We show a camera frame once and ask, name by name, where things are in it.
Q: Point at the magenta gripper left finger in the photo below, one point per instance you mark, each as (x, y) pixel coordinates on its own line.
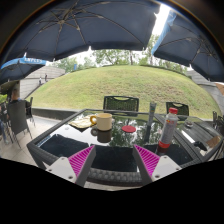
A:
(76, 167)

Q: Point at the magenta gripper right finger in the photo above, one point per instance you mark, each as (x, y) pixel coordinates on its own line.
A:
(151, 166)

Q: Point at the plastic water bottle red cap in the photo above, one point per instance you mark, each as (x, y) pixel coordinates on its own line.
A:
(168, 129)

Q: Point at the glass top wicker table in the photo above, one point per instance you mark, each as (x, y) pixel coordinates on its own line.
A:
(114, 163)

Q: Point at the yellowish plate on table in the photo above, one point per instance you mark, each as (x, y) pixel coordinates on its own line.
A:
(81, 123)

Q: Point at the red round coaster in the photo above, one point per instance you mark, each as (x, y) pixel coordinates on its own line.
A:
(128, 129)

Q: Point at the cream ceramic mug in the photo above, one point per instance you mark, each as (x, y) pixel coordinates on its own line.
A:
(103, 121)

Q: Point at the small glass ashtray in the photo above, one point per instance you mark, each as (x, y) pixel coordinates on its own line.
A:
(188, 124)

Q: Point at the grey umbrella pole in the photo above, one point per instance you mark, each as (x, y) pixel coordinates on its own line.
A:
(150, 120)

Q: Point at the dark plastic chair right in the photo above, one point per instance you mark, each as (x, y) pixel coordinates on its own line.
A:
(183, 109)

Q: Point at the dark wicker chair left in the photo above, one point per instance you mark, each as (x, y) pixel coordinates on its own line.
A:
(17, 116)

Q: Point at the seated person at left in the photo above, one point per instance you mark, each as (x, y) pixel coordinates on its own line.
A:
(15, 98)

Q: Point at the navy patio umbrella left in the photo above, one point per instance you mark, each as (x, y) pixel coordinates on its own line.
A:
(19, 68)

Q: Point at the navy patio umbrella right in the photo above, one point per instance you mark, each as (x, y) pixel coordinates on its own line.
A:
(182, 42)

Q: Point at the large navy patio umbrella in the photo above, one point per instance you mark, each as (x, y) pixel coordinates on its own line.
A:
(66, 27)

